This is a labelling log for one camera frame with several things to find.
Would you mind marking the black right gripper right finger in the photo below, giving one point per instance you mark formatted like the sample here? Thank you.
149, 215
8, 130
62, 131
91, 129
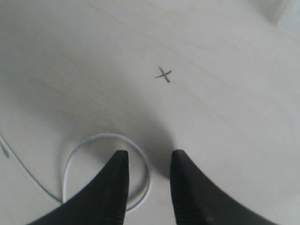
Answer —
198, 201

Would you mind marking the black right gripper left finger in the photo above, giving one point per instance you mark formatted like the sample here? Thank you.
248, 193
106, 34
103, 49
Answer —
102, 202

